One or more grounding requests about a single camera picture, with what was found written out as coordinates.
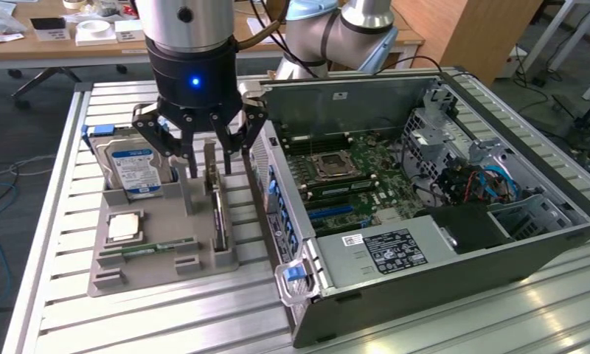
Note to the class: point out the white labelled box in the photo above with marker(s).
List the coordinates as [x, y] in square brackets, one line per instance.
[128, 31]

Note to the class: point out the red package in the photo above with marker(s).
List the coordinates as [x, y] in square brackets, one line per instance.
[130, 11]

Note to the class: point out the black chair base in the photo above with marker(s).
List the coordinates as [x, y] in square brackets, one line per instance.
[44, 75]

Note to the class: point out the wooden desk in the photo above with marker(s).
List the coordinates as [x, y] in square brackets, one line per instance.
[54, 51]

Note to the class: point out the grey power supply unit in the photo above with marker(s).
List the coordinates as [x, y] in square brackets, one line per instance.
[344, 254]

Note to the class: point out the black floor stand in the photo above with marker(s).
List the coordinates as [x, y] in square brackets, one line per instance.
[588, 118]

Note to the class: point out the blue case latch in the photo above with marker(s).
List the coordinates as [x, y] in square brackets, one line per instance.
[295, 274]

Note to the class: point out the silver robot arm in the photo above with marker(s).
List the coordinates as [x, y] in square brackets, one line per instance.
[187, 22]

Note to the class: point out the open dark grey PC case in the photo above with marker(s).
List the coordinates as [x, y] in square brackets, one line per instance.
[423, 295]

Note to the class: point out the clear plastic bag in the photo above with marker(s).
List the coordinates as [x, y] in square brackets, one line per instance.
[1, 18]

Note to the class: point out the blue expansion slot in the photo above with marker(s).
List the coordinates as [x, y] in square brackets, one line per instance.
[331, 211]

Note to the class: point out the silver disk bay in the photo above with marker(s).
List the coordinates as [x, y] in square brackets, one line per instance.
[536, 217]

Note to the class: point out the stack of white papers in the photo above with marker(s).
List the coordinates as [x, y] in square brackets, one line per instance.
[260, 33]

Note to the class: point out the black plastic air shroud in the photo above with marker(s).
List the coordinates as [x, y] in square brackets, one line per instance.
[467, 228]

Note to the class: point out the grey parts rack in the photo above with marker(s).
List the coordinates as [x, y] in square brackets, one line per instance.
[163, 221]

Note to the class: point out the silver heatsink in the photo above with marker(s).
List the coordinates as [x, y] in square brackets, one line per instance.
[388, 215]

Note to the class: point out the silver drive cage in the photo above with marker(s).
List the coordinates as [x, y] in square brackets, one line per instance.
[434, 144]

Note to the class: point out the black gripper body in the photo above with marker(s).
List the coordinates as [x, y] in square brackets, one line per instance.
[192, 92]

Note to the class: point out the silver CPU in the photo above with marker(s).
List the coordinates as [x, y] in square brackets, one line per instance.
[124, 226]

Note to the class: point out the graphics card with black cooler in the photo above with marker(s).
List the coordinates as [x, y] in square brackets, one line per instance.
[218, 206]

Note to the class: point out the dark plastic bag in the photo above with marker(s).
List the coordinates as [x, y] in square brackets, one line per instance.
[106, 9]

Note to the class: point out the blue card retainer clips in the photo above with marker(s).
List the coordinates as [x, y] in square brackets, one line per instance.
[282, 214]

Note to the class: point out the green RAM stick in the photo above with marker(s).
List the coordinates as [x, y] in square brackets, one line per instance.
[152, 248]

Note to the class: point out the hard disk in blue caddy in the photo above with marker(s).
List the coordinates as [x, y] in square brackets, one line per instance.
[132, 173]

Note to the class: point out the green motherboard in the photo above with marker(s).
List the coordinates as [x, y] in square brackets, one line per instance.
[388, 173]

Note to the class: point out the dark RAM stick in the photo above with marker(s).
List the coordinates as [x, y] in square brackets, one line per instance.
[342, 189]

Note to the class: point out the CPU socket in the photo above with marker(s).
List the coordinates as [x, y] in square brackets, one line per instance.
[334, 166]

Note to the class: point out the white desk frame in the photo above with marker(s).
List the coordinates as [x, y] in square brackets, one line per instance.
[544, 37]

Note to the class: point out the white paper card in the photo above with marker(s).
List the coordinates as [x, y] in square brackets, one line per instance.
[5, 37]

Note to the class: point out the brown cardboard box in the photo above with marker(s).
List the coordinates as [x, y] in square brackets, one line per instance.
[275, 9]

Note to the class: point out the flat white box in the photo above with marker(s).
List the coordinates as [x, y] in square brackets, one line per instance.
[96, 40]

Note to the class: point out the white box with black lid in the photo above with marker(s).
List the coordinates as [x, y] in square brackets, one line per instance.
[50, 28]

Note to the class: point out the white tape roll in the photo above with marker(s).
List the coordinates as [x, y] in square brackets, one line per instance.
[94, 27]

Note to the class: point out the beige tape roll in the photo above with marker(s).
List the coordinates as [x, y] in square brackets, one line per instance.
[74, 3]

